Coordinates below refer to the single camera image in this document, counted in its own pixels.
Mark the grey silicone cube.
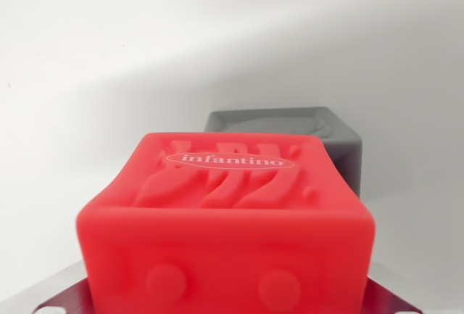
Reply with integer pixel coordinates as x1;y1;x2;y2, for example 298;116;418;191
203;107;363;199

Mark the black-padded silver gripper right finger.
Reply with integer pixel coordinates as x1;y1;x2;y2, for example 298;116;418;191
365;272;464;314

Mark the black-padded silver gripper left finger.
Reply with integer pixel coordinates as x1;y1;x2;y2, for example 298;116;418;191
0;259;96;314

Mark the red silicone infantino cube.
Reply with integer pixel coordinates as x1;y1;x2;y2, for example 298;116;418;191
75;131;376;314

